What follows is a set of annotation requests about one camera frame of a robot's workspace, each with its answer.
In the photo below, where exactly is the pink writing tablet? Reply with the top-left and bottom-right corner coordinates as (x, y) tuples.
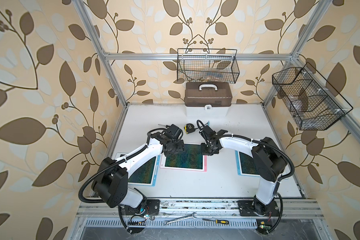
(160, 144), (207, 172)

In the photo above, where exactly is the blue writing tablet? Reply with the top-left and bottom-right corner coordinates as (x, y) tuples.
(129, 156), (161, 187)
(235, 151), (260, 177)

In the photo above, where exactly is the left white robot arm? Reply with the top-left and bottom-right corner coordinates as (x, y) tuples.
(90, 125), (185, 210)

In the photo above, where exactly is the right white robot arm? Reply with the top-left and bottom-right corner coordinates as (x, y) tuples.
(198, 125), (295, 216)

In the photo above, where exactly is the black yellow tape measure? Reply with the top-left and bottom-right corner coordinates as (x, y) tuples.
(184, 124), (200, 134)

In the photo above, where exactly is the brown white toolbox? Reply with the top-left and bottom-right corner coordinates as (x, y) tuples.
(184, 82), (233, 118)

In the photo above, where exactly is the yellow black screwdriver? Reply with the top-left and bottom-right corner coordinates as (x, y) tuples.
(202, 218), (230, 225)

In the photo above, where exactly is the silver wrench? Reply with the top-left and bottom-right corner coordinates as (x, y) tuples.
(164, 212), (197, 226)

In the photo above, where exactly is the left black corrugated cable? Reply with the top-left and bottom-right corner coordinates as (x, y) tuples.
(77, 127), (169, 204)

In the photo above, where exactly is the black corrugated cable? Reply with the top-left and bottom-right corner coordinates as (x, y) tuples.
(196, 119), (296, 235)
(77, 127), (169, 204)

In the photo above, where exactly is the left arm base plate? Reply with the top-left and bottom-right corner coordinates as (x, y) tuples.
(122, 199), (161, 216)

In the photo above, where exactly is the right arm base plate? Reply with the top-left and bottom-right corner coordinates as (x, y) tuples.
(238, 200), (280, 218)

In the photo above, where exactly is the back wire basket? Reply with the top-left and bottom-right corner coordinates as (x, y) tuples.
(177, 48), (240, 84)

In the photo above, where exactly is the wire basket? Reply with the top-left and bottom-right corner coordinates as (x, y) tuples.
(177, 48), (240, 84)
(272, 62), (353, 131)

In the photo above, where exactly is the right black corrugated cable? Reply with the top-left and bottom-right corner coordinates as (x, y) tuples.
(196, 119), (296, 235)

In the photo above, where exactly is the aluminium front rail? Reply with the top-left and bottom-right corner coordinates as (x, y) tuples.
(75, 196), (325, 219)

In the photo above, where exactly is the right wire basket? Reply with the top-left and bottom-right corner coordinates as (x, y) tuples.
(272, 62), (353, 131)

